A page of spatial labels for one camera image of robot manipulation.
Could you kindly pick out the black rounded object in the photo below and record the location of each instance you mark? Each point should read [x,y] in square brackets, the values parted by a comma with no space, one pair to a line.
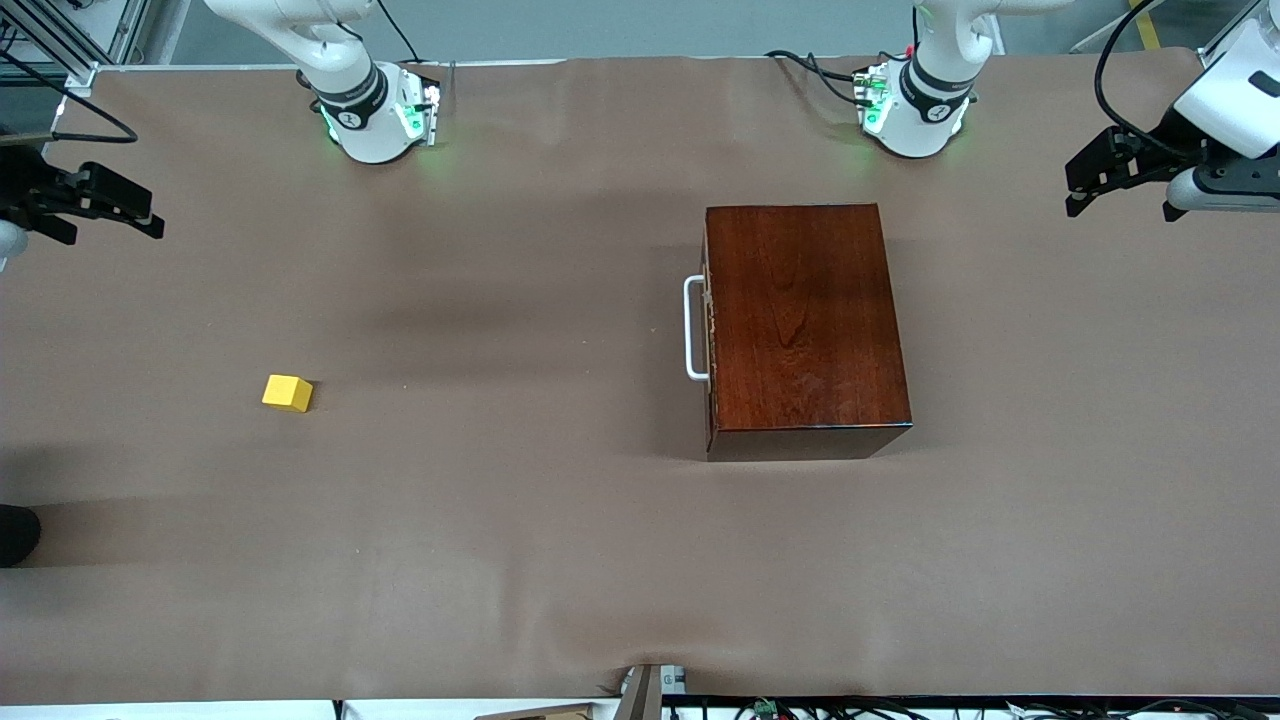
[15,535]

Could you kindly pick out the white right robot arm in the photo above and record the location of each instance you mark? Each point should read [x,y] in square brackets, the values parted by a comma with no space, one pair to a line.
[355,120]

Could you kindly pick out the yellow wooden block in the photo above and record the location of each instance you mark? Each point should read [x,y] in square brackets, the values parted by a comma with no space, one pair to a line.
[285,393]

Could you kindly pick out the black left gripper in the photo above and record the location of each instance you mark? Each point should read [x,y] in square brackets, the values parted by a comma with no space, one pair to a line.
[1168,137]

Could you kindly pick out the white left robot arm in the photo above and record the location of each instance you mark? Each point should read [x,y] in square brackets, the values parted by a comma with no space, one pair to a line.
[925,100]

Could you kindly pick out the brown table mat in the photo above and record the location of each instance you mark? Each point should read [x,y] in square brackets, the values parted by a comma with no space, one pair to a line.
[500,520]

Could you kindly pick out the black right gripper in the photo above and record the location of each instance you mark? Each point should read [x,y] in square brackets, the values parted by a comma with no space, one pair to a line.
[22,188]

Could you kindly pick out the aluminium frame profile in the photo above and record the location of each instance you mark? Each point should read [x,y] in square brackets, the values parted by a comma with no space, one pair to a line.
[1210,48]
[120,25]

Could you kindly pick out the grey diagonal metal bar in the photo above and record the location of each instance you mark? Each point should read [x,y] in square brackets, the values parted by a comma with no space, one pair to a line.
[1110,30]

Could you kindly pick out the flat brown wooden piece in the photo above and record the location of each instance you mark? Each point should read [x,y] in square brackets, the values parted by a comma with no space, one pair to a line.
[540,713]

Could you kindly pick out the dark wooden drawer cabinet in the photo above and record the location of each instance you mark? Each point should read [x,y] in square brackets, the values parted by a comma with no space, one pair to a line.
[800,320]

